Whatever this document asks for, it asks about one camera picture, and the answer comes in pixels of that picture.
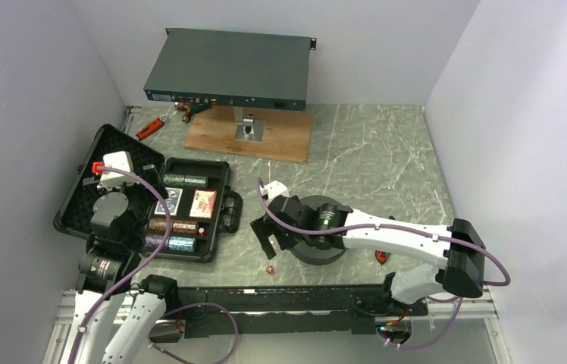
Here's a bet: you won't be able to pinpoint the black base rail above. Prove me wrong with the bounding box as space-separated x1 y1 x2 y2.
153 284 428 343

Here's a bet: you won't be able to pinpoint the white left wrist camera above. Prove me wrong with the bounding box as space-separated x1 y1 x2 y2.
92 151 135 190

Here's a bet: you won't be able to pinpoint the dark rack mount device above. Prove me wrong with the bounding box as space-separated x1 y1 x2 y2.
143 28 318 111

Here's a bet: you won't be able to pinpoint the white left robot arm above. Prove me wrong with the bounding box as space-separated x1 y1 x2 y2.
61 178 180 363

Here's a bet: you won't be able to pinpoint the black poker set case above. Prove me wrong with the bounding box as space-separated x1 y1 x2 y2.
53 124 243 263

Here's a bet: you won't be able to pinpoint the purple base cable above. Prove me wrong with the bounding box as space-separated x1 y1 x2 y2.
146 301 240 364
378 296 465 351

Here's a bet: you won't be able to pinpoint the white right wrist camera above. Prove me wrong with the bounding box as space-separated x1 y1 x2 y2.
258 180 290 202

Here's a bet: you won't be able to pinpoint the red handled tool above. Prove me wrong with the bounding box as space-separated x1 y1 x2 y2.
136 115 169 141

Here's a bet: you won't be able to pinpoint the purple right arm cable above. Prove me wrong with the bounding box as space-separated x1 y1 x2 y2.
256 177 512 287

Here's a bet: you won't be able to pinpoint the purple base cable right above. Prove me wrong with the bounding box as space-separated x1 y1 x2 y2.
378 296 465 351

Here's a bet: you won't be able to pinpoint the light blue chip stack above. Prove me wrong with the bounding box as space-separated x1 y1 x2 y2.
167 237 196 253

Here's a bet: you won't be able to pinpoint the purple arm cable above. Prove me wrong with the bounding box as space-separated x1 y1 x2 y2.
66 166 173 364
256 177 512 287

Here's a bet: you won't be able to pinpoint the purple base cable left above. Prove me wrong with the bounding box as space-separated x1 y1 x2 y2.
146 301 240 364

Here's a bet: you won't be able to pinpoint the wooden board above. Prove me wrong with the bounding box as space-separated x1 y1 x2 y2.
185 106 313 163

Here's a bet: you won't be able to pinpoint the metal stand bracket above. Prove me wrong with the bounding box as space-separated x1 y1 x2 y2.
233 106 265 142

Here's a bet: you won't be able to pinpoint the purple chip stack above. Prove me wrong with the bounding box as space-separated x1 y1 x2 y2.
145 234 171 250

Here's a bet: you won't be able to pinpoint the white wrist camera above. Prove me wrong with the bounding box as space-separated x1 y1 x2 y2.
258 180 290 202
92 151 135 190

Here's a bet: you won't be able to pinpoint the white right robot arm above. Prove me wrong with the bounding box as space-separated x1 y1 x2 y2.
250 196 485 315

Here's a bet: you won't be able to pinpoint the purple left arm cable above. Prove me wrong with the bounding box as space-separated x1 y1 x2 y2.
66 166 173 364

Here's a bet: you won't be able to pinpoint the brown orange chip stack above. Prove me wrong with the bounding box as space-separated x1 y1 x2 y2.
147 218 199 235

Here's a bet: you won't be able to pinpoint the red Texas Holdem card box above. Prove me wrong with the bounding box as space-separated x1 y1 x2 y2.
189 189 217 219

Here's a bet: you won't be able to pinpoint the copper green connectors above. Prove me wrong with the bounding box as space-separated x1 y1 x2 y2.
174 102 212 124

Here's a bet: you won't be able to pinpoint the blue playing card deck box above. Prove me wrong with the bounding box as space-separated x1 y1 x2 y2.
153 187 183 216

